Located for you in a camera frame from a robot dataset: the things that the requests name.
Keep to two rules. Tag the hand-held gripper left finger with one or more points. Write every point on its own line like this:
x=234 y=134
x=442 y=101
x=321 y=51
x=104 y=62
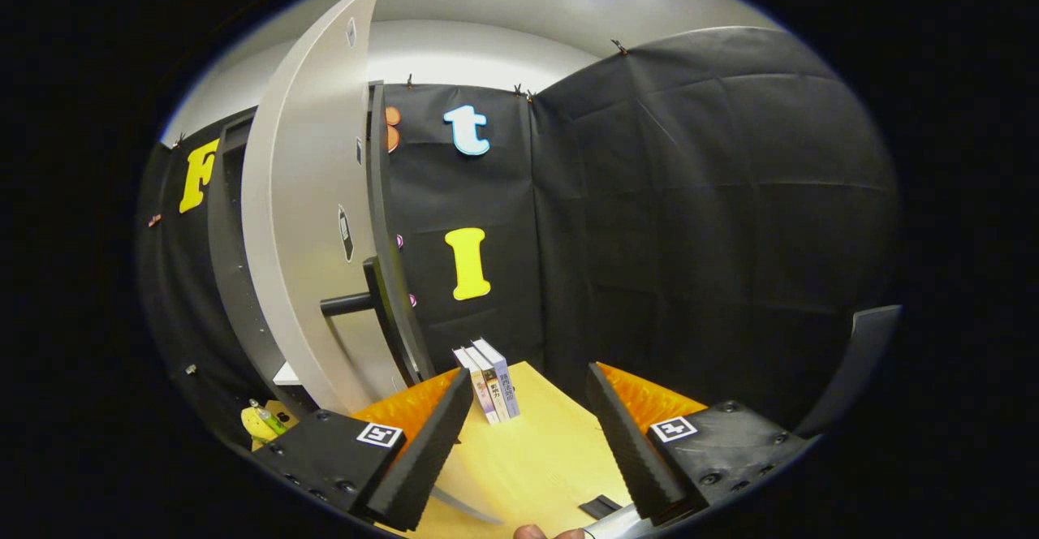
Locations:
x=426 y=450

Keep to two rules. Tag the black flat object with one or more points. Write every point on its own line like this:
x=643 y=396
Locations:
x=599 y=506

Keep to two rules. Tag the beige shoe cabinet door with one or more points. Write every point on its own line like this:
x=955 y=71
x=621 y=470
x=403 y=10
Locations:
x=304 y=198

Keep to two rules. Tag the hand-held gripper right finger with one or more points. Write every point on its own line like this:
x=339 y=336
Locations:
x=625 y=450

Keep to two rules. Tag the pale grey object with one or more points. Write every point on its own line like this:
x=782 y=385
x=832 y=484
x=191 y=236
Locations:
x=617 y=525

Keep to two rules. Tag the dark brown spine book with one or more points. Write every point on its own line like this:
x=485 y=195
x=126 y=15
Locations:
x=493 y=385

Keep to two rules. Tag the grey shoe cabinet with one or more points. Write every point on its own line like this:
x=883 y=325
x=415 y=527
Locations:
x=234 y=279

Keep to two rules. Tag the grey spine book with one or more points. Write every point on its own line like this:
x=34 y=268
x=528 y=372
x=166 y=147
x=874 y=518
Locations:
x=505 y=377

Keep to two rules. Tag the black backdrop cloth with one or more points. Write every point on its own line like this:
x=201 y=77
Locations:
x=714 y=222

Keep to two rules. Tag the yellow plush toy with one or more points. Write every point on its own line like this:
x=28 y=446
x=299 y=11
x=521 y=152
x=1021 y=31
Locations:
x=253 y=427

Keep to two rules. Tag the small green bottle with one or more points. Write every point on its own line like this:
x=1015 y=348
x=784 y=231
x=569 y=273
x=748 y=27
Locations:
x=272 y=420

